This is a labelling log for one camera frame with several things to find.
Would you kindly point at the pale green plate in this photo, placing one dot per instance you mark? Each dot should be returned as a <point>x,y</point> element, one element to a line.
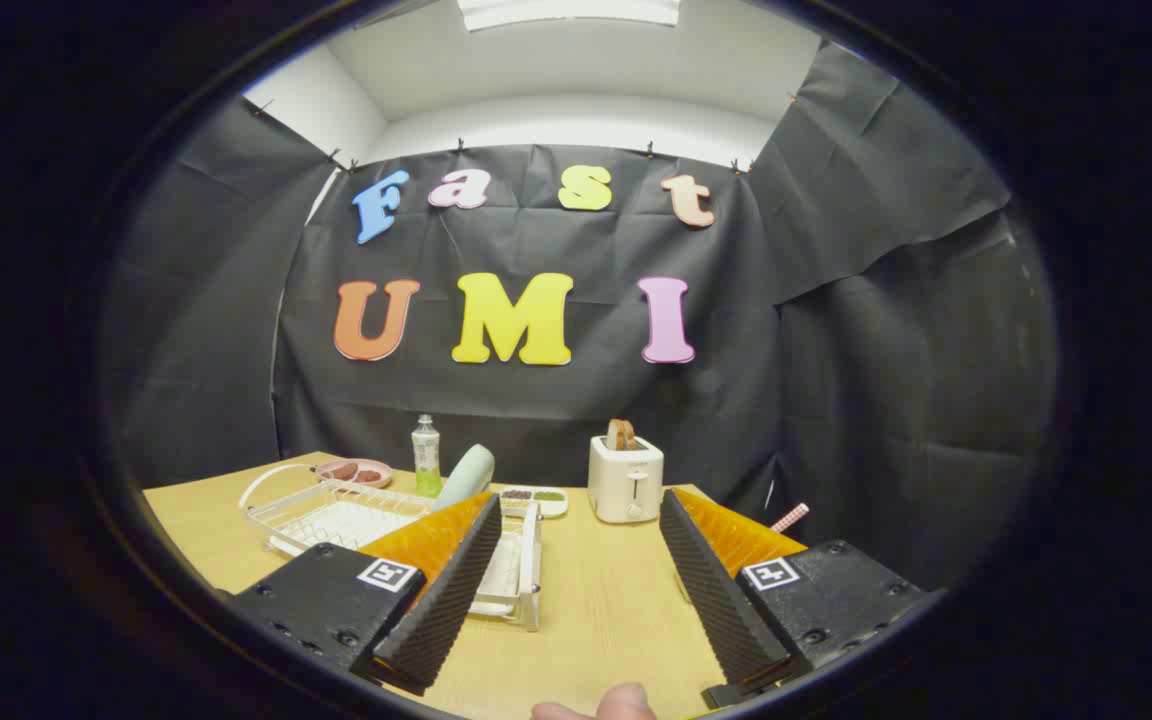
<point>466,475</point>

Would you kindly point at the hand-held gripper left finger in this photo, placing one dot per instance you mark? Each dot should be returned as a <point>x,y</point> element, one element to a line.
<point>446,610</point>

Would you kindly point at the brown bread slice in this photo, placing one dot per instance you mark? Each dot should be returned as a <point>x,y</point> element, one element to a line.
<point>621,435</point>

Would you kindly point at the brown food pieces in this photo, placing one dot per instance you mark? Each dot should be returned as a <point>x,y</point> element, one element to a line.
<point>344,470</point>

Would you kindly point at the white toaster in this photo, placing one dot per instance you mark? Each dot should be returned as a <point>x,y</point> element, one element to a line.
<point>626,480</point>

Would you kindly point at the pink plate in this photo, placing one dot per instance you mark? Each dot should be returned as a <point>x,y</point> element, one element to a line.
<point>376,472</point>

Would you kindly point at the white divided condiment tray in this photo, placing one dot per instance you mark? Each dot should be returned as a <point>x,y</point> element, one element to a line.
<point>532,495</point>

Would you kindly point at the clear bottle with green liquid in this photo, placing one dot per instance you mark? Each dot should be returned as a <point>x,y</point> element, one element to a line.
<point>426,460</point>

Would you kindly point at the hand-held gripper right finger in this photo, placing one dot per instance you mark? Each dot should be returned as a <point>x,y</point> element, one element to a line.
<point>726,610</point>

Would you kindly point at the ceiling light panel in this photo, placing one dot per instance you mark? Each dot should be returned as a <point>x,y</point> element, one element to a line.
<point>566,10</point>

